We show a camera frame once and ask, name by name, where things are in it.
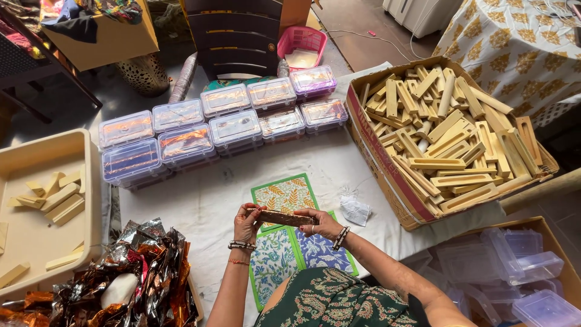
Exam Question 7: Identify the dark blue floral print card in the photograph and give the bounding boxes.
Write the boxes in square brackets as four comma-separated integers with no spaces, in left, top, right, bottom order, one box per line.
[290,211,359,277]

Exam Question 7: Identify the white ground cloth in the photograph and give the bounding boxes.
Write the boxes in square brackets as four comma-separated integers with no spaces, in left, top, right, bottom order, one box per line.
[109,61,507,327]

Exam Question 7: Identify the table with yellow print cloth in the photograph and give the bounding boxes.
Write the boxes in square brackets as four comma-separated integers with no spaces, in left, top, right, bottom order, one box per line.
[432,0,581,129]

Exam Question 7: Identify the small white cloth pouch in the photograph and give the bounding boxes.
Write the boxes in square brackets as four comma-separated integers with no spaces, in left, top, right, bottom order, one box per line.
[339,195,372,227]

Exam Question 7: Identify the dark side table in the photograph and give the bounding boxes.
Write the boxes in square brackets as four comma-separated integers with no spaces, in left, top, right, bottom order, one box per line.
[0,4,103,124]

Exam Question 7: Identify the pink plastic basket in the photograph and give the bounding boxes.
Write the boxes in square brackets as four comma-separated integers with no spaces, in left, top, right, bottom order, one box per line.
[277,25,328,73]

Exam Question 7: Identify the beaded bangles on right wrist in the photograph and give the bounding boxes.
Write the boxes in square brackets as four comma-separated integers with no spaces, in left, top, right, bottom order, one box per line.
[332,225,351,252]

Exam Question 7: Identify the cardboard box with clothes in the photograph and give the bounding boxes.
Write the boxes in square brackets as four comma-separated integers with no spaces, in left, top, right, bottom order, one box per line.
[39,0,160,72]

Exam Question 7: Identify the white cable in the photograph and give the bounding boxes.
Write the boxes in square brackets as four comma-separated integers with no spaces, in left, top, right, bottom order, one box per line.
[325,29,412,62]

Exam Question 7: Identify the green printed dress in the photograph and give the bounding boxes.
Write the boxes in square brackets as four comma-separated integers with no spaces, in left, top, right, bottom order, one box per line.
[254,266,432,327]

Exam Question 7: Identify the pile of slotted wooden blocks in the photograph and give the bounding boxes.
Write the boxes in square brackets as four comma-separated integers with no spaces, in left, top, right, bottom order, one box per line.
[359,64,544,218]

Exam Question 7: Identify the copper foil wooden block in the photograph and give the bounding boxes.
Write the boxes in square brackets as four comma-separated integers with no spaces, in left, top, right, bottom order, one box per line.
[246,208,319,227]

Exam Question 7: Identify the yellow leaf print card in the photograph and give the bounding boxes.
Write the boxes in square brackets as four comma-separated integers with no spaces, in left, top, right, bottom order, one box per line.
[251,173,320,233]

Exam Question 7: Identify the leopard pattern bin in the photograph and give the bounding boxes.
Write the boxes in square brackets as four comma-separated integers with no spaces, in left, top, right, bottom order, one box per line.
[114,52,171,97]

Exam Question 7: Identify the scattered plain wooden blocks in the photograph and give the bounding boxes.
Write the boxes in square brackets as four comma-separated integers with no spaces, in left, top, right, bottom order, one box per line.
[0,170,87,289]

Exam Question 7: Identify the brown cardboard carton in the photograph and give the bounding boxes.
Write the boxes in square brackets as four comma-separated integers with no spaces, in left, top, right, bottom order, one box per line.
[399,216,581,327]

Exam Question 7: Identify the heap of metallic foil sheets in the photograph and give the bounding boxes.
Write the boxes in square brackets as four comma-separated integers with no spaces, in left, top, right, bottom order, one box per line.
[0,217,201,327]

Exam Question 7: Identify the beige plastic tray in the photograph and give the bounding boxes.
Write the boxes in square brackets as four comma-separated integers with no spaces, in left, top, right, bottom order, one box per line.
[0,128,103,301]

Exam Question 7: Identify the white rounded lump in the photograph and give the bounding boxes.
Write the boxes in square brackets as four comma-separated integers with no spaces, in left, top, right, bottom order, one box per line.
[100,272,139,310]

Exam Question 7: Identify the person's left hand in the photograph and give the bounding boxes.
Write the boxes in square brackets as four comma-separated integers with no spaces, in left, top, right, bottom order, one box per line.
[233,203,268,246]

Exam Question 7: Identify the pale blue floral print card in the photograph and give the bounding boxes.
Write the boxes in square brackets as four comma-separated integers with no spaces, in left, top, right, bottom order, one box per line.
[248,226,306,312]

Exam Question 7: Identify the group of filled clear boxes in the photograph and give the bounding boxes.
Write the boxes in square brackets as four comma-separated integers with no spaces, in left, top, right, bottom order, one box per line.
[98,65,350,191]

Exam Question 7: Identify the dark wooden chair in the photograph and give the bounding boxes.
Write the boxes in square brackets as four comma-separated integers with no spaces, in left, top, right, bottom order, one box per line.
[180,0,314,83]

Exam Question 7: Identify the large red print cardboard carton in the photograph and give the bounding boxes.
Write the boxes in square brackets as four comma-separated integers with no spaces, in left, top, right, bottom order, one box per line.
[345,55,560,232]

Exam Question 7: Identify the beige rolled mat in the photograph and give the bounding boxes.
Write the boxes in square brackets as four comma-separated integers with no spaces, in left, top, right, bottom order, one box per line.
[499,167,581,215]

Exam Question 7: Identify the white appliance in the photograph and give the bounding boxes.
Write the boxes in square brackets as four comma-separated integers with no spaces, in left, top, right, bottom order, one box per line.
[382,0,464,40]

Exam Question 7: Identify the person's right hand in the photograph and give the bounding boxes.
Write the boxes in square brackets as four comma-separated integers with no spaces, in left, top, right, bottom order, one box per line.
[294,207,346,242]

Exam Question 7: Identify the heap of empty clear boxes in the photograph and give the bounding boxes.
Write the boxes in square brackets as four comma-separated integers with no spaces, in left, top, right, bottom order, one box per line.
[403,226,581,327]

